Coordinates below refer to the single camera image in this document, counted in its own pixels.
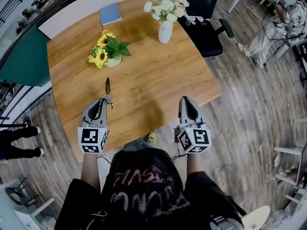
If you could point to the black folding chair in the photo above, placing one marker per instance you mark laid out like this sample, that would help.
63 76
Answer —
14 193

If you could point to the potted yellow sunflowers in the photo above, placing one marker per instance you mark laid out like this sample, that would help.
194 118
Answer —
112 62

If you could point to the black office chair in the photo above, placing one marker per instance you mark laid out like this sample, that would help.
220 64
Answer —
206 39

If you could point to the white vase with white flowers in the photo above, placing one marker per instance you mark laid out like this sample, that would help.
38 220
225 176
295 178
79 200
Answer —
165 32

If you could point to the person's black printed t-shirt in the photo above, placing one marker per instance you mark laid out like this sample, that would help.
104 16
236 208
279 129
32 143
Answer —
144 195

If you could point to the black stanchion pole with base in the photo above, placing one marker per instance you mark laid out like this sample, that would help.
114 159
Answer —
27 122

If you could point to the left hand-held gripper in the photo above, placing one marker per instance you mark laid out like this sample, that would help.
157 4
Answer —
92 138

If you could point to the blue notebook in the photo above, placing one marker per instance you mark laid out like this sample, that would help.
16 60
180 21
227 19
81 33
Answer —
110 14

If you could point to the person's jeans leg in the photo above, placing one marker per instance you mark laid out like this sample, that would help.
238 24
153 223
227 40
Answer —
136 144

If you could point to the person's yellow shoe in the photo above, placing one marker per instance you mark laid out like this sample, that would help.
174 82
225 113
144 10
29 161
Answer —
151 137

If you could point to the large round white table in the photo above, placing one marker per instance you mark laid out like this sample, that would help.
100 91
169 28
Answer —
256 217

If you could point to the person's right forearm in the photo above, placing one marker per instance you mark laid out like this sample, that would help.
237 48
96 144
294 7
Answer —
193 163

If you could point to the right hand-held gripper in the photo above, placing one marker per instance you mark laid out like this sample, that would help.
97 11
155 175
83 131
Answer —
196 138

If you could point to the person's left forearm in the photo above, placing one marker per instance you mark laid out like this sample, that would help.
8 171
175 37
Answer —
90 169

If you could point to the green partition panel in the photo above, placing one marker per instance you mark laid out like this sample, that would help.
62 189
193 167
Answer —
24 61

